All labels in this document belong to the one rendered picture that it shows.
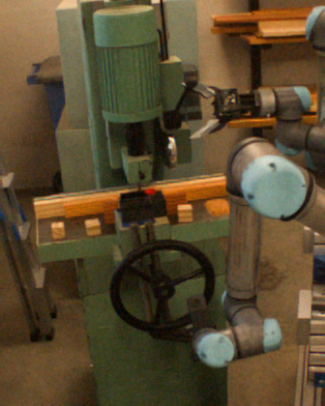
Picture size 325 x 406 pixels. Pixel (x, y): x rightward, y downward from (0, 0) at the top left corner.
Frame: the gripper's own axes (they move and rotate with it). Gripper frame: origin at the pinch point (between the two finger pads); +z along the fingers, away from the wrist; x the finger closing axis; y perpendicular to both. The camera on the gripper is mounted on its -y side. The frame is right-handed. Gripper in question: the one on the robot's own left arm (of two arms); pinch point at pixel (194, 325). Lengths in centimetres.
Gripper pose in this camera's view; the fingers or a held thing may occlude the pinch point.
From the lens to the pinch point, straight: 180.1
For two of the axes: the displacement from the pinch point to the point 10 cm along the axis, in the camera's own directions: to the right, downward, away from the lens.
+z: -0.8, 0.9, 9.9
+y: 2.1, 9.8, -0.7
